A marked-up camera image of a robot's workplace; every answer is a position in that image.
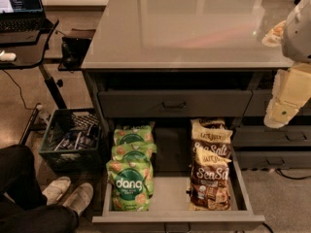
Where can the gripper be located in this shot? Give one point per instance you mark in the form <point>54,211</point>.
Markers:
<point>298,36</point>

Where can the brown sea salt bag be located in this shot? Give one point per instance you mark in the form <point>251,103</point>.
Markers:
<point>209,190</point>
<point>216,140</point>

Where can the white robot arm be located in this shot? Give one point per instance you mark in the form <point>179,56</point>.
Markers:
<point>293,35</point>

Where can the rear brown chip bag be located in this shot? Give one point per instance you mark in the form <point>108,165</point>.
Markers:
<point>211,123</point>

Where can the grey counter cabinet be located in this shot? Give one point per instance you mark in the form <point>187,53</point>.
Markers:
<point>200,45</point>

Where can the middle green dang bag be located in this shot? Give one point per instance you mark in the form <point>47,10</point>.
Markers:
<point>134,151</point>

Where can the green dang bag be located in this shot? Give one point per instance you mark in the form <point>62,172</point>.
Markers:
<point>134,151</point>
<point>133,184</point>
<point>127,134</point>

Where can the open grey middle drawer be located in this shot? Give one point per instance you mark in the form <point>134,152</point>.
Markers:
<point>169,210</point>

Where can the rear green dang bag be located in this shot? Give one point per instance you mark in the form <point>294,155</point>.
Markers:
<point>127,134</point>

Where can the grey top drawer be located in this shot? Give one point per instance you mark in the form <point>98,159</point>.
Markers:
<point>174,103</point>

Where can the front green dang bag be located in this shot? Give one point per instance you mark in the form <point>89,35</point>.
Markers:
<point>133,184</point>

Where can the right grey drawers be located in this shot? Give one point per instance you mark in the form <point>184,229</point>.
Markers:
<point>259,147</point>

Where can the black device on floor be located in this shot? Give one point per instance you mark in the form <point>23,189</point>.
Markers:
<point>74,47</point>

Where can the black plastic crate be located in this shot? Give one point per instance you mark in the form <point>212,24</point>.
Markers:
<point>72,141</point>

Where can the right white shoe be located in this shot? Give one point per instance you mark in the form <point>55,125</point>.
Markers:
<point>79,200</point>

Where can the white shoe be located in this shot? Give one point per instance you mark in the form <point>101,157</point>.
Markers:
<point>79,200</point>
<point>57,189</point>

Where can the left white shoe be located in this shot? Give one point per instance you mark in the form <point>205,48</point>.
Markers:
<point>57,189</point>

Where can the black laptop stand table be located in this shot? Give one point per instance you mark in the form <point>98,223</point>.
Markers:
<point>28,57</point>

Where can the open laptop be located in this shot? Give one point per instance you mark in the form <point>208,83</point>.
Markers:
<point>21,21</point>

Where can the white computer mouse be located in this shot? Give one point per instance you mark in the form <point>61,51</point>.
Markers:
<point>7,57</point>

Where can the person's black trouser legs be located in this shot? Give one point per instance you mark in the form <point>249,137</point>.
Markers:
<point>24,207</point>

